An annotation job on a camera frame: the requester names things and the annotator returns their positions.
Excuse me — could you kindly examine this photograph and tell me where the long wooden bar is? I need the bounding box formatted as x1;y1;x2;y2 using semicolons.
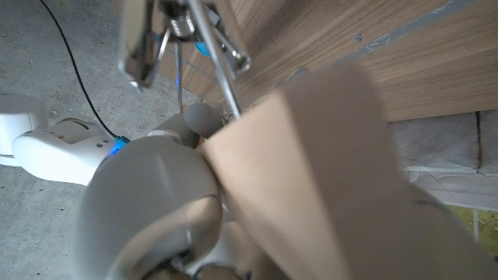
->
202;64;498;280

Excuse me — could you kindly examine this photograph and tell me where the blue plastic lid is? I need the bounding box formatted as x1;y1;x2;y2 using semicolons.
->
193;40;213;58

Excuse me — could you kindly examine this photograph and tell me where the small metal bar bracket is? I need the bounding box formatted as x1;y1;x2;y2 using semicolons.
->
117;0;253;120

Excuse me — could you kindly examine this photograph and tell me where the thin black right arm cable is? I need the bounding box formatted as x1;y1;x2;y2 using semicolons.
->
38;0;120;140

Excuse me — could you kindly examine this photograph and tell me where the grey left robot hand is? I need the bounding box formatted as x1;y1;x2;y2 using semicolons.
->
72;101;282;280

